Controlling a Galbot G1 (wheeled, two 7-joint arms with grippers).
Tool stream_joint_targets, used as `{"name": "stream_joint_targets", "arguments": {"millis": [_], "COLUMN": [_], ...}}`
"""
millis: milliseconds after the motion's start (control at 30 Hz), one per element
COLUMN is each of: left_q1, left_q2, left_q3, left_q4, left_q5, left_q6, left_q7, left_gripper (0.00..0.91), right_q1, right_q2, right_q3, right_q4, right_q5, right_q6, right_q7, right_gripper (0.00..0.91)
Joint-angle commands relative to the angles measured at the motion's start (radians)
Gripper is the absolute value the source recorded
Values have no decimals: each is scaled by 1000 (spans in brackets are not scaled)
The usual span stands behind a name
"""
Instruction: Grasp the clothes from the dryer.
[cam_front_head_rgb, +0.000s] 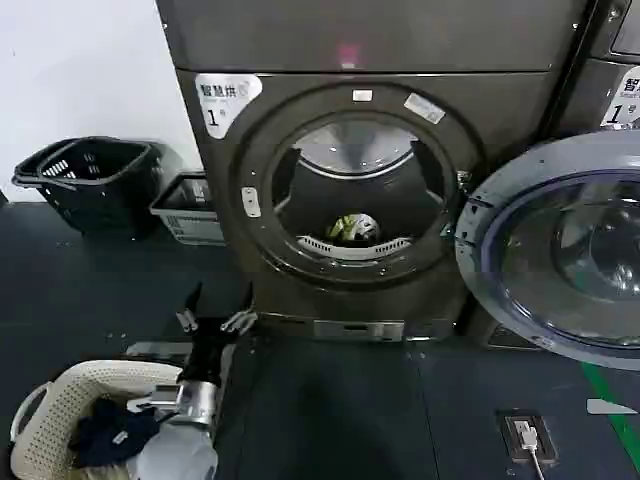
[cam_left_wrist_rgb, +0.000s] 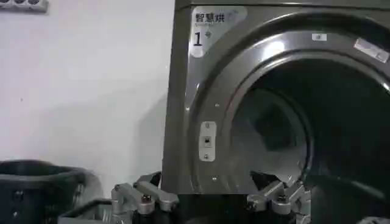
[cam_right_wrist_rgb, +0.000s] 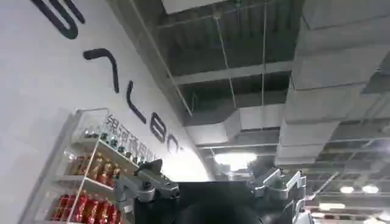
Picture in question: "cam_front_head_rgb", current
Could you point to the white perforated laundry basket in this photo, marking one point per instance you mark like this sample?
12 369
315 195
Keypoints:
55 400

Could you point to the round glass dryer door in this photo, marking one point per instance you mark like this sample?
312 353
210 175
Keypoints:
555 250

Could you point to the white number label sticker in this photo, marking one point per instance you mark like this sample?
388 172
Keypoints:
225 100
625 100

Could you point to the grey neighbouring dryer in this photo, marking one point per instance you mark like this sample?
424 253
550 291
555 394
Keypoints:
595 80

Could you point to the grey dryer with open drum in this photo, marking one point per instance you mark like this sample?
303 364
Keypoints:
380 165

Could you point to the green and white clothes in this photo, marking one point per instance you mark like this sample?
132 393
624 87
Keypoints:
352 227

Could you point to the grey plastic basket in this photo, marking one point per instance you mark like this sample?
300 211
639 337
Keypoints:
187 220

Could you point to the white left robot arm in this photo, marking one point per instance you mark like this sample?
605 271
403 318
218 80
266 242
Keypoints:
176 447

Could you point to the black plastic basket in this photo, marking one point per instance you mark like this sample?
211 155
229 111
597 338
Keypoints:
95 185

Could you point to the green floor tape strip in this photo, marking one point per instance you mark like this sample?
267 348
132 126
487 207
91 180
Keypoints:
617 425

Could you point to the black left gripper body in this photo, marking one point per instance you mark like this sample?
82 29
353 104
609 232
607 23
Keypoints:
204 352

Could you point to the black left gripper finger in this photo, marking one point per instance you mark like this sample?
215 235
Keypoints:
246 316
192 302

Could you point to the dark navy garment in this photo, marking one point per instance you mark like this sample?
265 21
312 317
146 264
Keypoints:
112 432

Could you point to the black floor socket box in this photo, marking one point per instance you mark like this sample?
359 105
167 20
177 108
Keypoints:
547 440

